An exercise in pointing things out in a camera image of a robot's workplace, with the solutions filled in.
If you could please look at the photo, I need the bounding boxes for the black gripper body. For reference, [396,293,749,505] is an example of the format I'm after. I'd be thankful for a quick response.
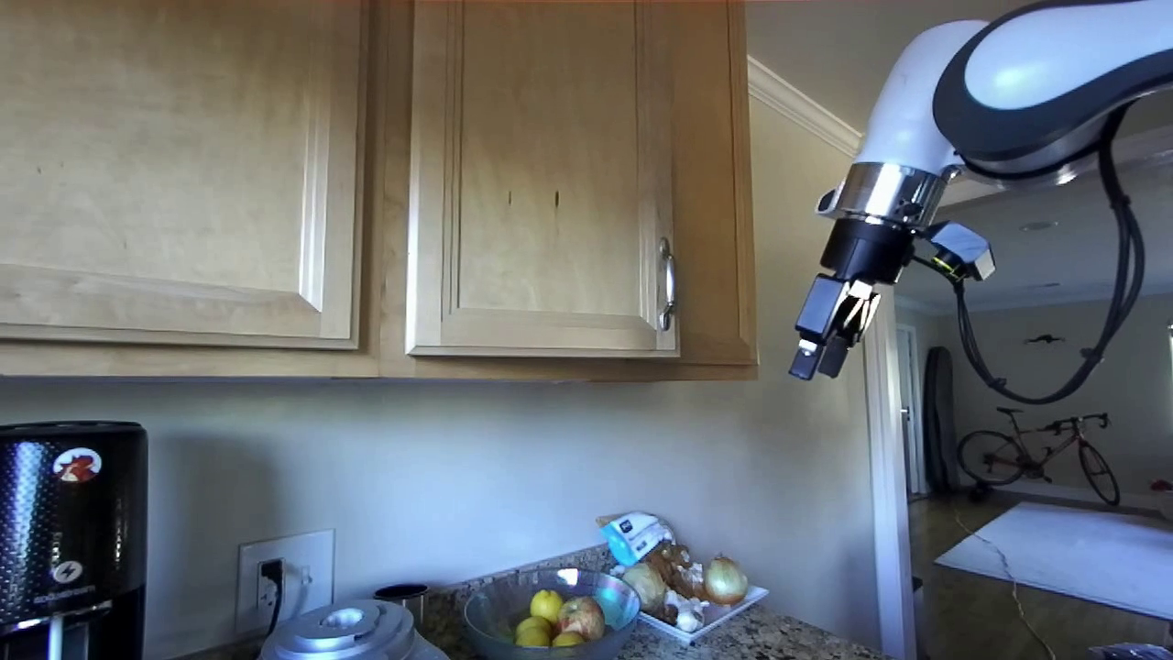
[795,220,911,339]

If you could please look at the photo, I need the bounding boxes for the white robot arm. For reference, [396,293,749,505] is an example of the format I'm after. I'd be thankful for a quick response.
[789,0,1173,380]

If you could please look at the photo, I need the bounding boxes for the adjacent wooden cupboard door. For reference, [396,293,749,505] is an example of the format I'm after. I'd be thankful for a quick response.
[0,0,371,348]

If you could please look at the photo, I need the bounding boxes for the bicycle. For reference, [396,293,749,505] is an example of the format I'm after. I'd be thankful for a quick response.
[956,406,1121,505]

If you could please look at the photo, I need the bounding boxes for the blue white food bag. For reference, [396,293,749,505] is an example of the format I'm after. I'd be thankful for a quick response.
[602,508,675,570]

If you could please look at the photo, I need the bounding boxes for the tray of onions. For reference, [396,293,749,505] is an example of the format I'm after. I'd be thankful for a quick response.
[618,544,765,644]

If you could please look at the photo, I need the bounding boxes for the glass fruit bowl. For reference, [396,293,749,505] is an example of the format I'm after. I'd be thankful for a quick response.
[463,565,641,660]

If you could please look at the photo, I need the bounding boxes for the yellow lemon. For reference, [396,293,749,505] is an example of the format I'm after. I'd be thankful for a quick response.
[528,589,563,625]

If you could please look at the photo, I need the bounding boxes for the white floor mat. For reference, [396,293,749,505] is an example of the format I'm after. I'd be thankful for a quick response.
[938,502,1173,621]

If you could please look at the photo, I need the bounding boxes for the black coffee machine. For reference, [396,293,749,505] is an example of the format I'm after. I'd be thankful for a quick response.
[0,420,148,660]

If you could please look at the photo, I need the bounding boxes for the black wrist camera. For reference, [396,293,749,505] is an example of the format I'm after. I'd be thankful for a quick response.
[927,220,998,284]

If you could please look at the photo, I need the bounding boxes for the metal right door handle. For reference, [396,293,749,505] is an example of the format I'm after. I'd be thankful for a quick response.
[656,240,679,331]

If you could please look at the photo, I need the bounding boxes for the white wall outlet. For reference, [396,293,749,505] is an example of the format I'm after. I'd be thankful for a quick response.
[236,533,334,633]

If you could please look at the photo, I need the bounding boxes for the wooden wall cupboard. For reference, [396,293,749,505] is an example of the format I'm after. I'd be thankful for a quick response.
[0,0,756,380]

